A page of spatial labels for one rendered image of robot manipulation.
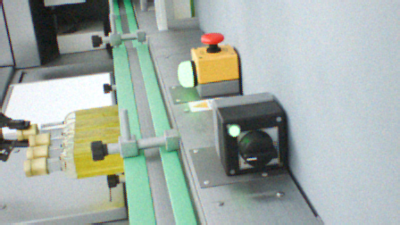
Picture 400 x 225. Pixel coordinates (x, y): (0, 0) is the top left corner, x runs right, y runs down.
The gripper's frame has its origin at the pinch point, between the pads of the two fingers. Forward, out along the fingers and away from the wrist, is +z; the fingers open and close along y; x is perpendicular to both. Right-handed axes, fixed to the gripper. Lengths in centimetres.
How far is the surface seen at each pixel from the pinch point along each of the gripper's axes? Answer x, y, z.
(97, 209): -11.8, -12.1, 18.8
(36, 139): -5.4, 1.1, 5.6
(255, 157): -51, 20, 55
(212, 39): -18, 25, 46
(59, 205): -9.3, -12.7, 9.5
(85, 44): 108, -14, -21
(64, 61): 97, -17, -26
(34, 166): -16.6, 0.8, 9.5
